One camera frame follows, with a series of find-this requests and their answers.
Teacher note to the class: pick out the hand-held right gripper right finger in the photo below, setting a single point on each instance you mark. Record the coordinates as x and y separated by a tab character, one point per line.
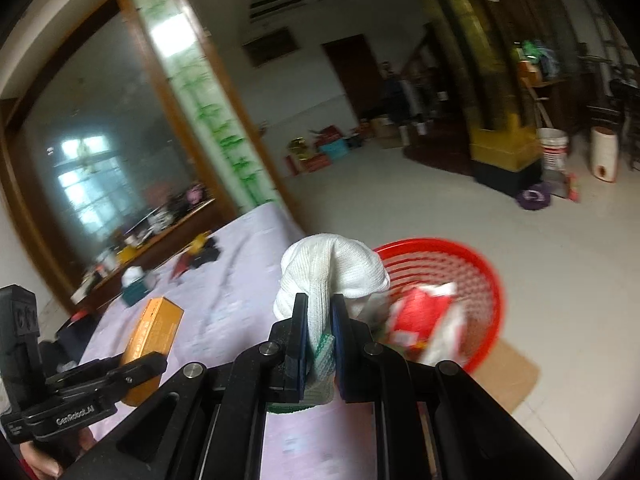
340	347

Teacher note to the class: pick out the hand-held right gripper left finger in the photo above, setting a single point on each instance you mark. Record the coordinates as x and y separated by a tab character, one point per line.
301	355

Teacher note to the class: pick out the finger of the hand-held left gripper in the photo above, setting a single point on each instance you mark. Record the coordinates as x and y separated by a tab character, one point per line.
80	371
145	365

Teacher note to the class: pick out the orange box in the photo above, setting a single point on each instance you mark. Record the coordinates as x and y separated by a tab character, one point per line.
150	340

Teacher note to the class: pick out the white glove green cuff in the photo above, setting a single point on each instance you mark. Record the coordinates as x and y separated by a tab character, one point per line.
335	270

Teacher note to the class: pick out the white medicine box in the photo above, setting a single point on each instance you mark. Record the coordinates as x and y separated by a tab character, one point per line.
450	337

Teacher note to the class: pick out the red plastic basket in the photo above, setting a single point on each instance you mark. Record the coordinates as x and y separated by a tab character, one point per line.
480	285

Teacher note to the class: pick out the person's left hand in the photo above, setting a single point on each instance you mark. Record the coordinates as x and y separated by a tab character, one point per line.
45	462

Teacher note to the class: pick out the teal tissue box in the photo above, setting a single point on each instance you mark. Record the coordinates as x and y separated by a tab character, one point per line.
135	290

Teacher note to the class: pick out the crumpled red white box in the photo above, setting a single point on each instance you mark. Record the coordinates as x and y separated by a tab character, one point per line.
417	315

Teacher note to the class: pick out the flat red packet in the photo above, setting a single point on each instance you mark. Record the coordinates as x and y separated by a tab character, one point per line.
181	266

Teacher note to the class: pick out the cluttered wooden counter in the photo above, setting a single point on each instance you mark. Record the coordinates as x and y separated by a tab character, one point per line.
150	240

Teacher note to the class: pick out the black remote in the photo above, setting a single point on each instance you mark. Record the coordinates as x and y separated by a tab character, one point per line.
207	256

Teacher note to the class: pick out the flat brown cardboard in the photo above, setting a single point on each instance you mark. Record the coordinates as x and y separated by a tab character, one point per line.
505	375

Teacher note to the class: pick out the pile of colourful boxes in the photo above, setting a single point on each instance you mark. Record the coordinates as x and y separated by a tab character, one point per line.
325	147

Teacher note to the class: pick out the gold pillar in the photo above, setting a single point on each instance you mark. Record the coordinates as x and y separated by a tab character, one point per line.
495	145

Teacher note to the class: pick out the white bucket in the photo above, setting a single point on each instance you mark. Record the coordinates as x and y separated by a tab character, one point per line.
552	147

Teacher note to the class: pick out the framed wall picture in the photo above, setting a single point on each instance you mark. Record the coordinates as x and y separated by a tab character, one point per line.
270	46

